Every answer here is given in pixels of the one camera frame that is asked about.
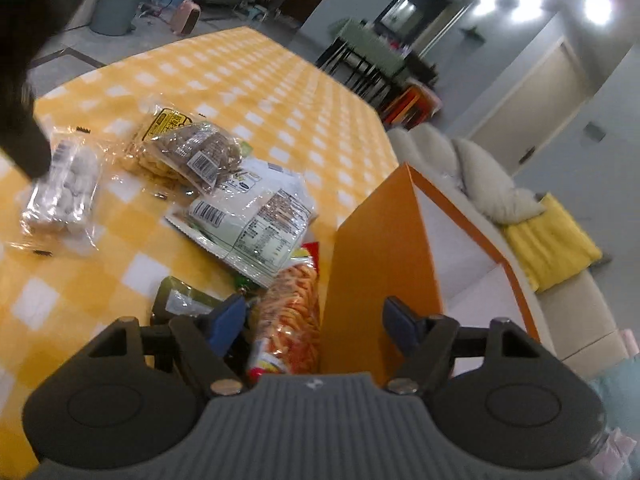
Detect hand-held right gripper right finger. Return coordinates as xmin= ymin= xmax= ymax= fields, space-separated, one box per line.
xmin=382 ymin=296 xmax=541 ymax=396

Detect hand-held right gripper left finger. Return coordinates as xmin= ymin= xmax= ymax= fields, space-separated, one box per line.
xmin=89 ymin=294 xmax=248 ymax=397

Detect red packet of orange sticks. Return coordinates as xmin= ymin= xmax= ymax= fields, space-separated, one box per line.
xmin=245 ymin=242 xmax=323 ymax=386

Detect orange cardboard box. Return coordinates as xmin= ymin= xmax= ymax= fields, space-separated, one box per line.
xmin=320 ymin=162 xmax=556 ymax=391

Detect clear packet of white balls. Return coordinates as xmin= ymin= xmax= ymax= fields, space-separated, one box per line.
xmin=5 ymin=125 xmax=108 ymax=256

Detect yellow label waffle cookie packet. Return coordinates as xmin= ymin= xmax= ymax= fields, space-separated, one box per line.
xmin=122 ymin=105 xmax=201 ymax=186

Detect dark green snack packet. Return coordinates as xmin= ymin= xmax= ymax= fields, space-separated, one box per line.
xmin=150 ymin=276 xmax=236 ymax=331

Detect white and green snack bag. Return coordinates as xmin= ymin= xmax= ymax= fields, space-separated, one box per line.
xmin=165 ymin=157 xmax=318 ymax=288

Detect pink heater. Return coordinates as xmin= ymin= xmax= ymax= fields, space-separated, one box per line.
xmin=170 ymin=0 xmax=203 ymax=36

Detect grey beige cushion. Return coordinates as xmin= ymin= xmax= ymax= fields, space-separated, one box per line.
xmin=452 ymin=137 xmax=546 ymax=226

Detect yellow blanket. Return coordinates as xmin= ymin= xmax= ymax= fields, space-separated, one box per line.
xmin=502 ymin=192 xmax=603 ymax=293

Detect beige sofa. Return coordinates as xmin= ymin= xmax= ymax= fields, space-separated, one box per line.
xmin=387 ymin=122 xmax=631 ymax=381

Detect clear packet of brown crackers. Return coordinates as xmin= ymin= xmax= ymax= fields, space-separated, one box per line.
xmin=150 ymin=121 xmax=246 ymax=197

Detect orange stool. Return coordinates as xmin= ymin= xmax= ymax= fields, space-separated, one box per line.
xmin=385 ymin=85 xmax=443 ymax=126

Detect pastel cloth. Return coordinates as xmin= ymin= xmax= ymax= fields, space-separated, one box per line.
xmin=585 ymin=327 xmax=640 ymax=480

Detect yellow checked tablecloth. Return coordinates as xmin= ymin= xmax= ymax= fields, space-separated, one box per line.
xmin=0 ymin=25 xmax=403 ymax=480

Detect black dining chair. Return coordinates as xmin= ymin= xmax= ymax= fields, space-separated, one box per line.
xmin=405 ymin=52 xmax=438 ymax=88
xmin=316 ymin=35 xmax=351 ymax=76
xmin=345 ymin=52 xmax=396 ymax=111

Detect beige door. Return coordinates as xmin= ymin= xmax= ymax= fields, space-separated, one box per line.
xmin=470 ymin=40 xmax=588 ymax=161

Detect dining table with green cloth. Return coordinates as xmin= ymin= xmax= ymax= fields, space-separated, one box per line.
xmin=330 ymin=17 xmax=408 ymax=81

